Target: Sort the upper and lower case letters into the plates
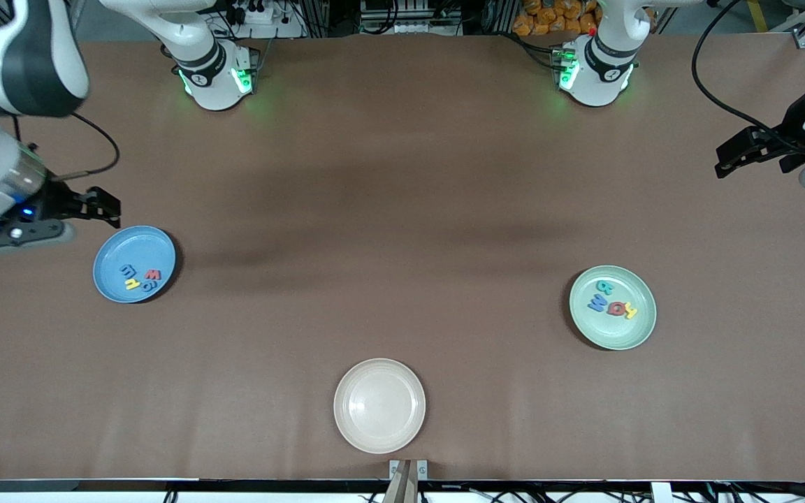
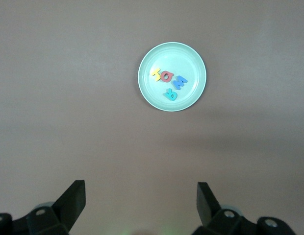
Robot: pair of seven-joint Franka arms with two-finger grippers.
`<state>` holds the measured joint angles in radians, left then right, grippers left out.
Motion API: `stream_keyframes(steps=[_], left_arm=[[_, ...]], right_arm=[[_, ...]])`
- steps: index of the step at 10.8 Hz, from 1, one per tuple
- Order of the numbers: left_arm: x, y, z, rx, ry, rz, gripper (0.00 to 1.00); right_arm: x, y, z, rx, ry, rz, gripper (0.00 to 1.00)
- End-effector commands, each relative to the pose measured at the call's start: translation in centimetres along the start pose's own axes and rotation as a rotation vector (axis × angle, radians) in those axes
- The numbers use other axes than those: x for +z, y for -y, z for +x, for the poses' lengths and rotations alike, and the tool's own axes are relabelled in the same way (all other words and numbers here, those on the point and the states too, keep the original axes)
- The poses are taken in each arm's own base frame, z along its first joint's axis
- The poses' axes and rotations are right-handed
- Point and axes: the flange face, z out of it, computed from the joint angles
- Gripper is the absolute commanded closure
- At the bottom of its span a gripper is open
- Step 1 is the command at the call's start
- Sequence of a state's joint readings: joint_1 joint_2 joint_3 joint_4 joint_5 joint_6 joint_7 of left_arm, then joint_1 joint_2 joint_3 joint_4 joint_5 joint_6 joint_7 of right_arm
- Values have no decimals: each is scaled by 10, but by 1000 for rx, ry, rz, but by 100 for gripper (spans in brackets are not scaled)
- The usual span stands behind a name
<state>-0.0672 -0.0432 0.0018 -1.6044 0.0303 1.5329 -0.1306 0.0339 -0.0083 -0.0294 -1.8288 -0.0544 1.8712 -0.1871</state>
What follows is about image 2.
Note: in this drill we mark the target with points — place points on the pale green round plate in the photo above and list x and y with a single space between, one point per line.
191 63

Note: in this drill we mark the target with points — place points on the red foam capital letter Q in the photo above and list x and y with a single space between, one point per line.
162 77

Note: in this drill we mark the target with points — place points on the yellow foam capital letter H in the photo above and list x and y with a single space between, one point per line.
157 75

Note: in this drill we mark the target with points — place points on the teal foam capital letter R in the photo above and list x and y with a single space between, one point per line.
174 97

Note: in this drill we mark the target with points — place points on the brown table cover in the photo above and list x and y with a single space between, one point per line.
68 98

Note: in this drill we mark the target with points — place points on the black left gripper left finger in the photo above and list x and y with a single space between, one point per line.
68 208

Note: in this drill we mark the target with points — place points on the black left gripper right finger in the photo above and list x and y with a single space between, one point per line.
208 210

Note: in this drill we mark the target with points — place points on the blue foam capital letter M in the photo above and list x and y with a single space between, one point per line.
179 83

